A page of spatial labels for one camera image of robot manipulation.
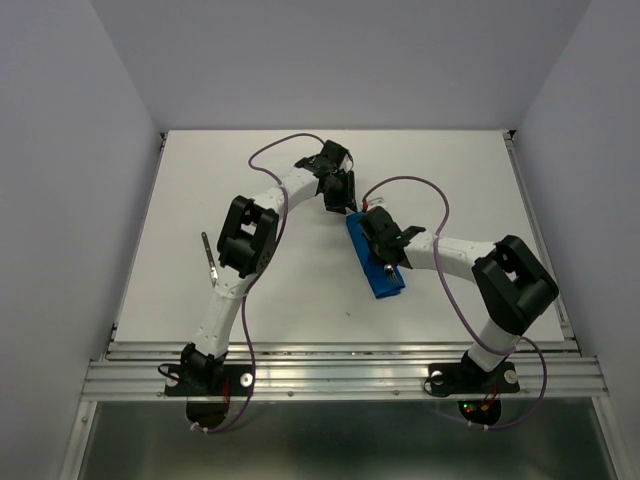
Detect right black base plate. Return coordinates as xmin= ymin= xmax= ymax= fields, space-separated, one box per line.
xmin=423 ymin=361 xmax=520 ymax=397

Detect silver knife black handle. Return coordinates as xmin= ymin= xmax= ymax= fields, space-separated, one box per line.
xmin=201 ymin=231 xmax=218 ymax=288

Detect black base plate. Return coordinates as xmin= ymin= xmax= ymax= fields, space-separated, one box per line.
xmin=157 ymin=363 xmax=254 ymax=397
xmin=423 ymin=361 xmax=520 ymax=397

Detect blue satin napkin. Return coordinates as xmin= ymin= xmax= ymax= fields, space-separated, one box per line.
xmin=345 ymin=212 xmax=405 ymax=299

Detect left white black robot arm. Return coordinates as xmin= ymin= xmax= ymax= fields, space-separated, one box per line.
xmin=179 ymin=140 xmax=357 ymax=394

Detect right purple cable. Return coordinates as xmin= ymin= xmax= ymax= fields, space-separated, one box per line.
xmin=362 ymin=175 xmax=547 ymax=432

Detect aluminium frame rail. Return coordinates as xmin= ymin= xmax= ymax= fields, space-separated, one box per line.
xmin=61 ymin=130 xmax=620 ymax=479

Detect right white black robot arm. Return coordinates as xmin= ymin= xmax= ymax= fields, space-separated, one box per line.
xmin=353 ymin=206 xmax=559 ymax=397

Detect silver fork black handle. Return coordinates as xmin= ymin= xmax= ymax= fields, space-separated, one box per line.
xmin=384 ymin=264 xmax=403 ymax=290

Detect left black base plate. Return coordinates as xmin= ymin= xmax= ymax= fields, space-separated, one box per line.
xmin=157 ymin=363 xmax=254 ymax=397

